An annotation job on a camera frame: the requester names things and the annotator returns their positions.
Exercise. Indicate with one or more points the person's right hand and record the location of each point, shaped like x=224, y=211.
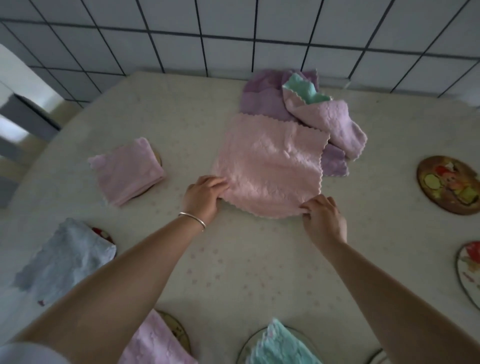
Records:
x=326, y=221

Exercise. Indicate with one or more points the person's left hand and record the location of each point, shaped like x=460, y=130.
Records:
x=202, y=198

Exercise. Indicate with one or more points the beige round coaster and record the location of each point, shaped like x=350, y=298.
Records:
x=159, y=159

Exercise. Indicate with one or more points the red bordered round coaster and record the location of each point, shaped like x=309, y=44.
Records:
x=103, y=234

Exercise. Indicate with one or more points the dark brown round coaster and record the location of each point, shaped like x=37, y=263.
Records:
x=446, y=187

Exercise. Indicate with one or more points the yellow green cartoon coaster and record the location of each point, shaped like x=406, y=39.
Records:
x=178, y=330

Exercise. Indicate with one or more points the pink rimmed cartoon coaster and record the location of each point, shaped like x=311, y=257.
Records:
x=378, y=358

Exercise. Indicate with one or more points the two faces round coaster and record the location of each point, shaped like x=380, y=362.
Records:
x=470, y=270

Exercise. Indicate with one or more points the white ice cream coaster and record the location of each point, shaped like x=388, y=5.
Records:
x=243, y=354

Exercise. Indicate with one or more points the person's left forearm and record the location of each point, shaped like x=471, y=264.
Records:
x=112, y=296

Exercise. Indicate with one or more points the person's right forearm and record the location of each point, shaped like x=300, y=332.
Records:
x=393, y=307

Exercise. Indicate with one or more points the white wooden chair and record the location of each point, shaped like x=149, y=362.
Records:
x=18, y=75

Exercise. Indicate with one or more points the white shirt sleeve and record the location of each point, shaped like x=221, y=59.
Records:
x=26, y=354

